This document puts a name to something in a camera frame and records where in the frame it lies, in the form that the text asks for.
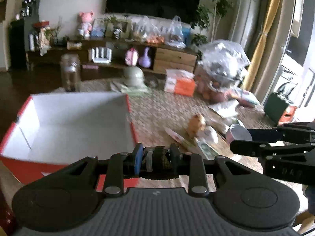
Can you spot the yellow curtain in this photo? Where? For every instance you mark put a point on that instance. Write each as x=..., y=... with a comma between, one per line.
x=271, y=11

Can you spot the clear plastic jar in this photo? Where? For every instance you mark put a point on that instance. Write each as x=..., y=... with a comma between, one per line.
x=70, y=72

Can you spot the pink small backpack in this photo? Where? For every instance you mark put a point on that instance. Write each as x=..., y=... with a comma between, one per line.
x=131, y=57

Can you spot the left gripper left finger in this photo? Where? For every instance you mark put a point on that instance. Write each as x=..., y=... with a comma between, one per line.
x=133, y=161

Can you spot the green red stool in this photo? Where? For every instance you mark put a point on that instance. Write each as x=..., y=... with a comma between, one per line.
x=279, y=109

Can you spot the round grey tin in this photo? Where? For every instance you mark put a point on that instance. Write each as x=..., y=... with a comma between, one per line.
x=237, y=132

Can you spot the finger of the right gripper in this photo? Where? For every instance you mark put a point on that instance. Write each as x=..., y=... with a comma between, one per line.
x=285, y=134
x=257, y=149

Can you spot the pink bear plush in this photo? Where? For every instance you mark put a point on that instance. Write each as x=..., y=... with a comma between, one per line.
x=85, y=25

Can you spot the black tall shelf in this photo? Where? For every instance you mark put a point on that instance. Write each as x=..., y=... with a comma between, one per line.
x=20, y=29

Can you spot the white router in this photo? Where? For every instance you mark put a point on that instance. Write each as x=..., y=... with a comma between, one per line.
x=102, y=55

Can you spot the banknote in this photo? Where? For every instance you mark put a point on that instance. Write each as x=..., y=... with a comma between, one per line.
x=205, y=149

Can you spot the purple vase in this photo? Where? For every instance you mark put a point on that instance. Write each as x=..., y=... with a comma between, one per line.
x=145, y=61

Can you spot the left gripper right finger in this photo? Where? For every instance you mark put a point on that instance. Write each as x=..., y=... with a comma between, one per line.
x=180, y=162

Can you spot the red white cardboard box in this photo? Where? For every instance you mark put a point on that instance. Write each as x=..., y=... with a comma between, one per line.
x=54, y=130

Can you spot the wooden tv cabinet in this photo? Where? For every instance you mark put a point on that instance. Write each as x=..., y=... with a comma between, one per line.
x=162, y=56

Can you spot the small dark packet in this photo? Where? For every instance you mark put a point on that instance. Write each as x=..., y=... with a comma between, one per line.
x=156, y=164

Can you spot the potted green tree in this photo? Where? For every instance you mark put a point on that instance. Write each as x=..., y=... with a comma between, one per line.
x=207, y=21

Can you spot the white paper sheet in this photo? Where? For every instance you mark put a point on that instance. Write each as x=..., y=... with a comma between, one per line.
x=225, y=109

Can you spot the large clear plastic bag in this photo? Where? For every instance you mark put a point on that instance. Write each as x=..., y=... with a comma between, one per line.
x=221, y=67

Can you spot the orange tissue box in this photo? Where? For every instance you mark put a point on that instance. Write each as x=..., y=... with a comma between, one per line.
x=179, y=82

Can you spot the green ceramic bowls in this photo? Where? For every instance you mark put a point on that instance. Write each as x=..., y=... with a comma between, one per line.
x=133, y=76

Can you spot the picture frame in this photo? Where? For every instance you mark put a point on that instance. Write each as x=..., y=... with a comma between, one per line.
x=118, y=29

